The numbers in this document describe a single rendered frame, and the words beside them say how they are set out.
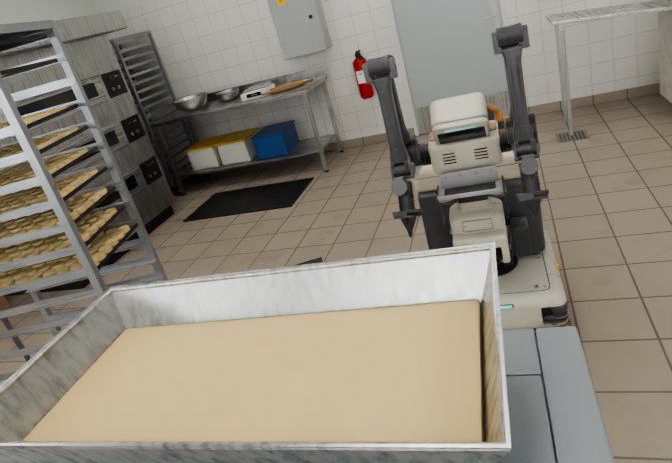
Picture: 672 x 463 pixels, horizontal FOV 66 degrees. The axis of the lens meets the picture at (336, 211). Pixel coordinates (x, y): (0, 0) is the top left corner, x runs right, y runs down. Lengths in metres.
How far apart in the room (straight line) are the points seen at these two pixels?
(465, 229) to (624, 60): 3.82
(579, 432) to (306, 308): 0.34
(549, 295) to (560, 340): 1.68
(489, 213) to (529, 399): 1.64
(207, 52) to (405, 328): 5.97
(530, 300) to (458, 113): 0.86
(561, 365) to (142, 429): 0.47
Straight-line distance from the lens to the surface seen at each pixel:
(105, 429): 0.66
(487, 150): 2.12
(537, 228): 2.56
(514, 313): 2.39
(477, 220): 2.24
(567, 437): 0.60
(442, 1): 5.66
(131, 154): 5.35
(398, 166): 1.92
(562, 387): 0.65
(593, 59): 5.77
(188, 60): 6.60
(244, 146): 5.81
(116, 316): 0.85
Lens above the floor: 1.62
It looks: 22 degrees down
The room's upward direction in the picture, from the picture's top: 16 degrees counter-clockwise
